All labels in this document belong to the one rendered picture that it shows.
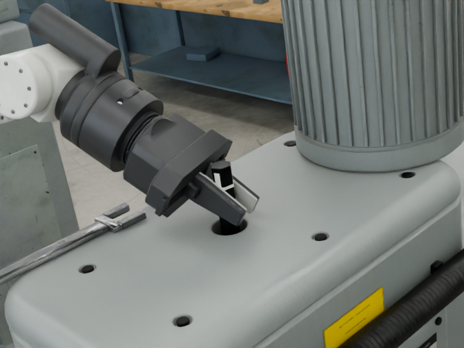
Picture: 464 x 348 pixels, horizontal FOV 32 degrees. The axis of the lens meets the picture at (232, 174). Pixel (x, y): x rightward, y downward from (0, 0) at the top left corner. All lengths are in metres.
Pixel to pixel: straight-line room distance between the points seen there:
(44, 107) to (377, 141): 0.35
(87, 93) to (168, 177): 0.12
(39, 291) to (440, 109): 0.45
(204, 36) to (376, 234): 6.86
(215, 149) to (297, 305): 0.19
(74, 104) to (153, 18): 7.34
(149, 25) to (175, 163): 7.48
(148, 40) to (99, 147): 7.52
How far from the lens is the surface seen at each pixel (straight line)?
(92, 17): 8.25
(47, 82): 0.83
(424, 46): 0.85
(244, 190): 0.80
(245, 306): 0.70
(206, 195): 0.79
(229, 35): 7.32
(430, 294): 0.84
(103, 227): 0.85
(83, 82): 0.82
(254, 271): 0.74
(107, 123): 0.80
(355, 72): 0.85
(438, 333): 0.97
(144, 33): 8.34
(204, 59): 7.09
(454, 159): 1.22
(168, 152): 0.79
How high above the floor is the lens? 2.28
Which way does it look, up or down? 25 degrees down
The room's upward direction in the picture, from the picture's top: 9 degrees counter-clockwise
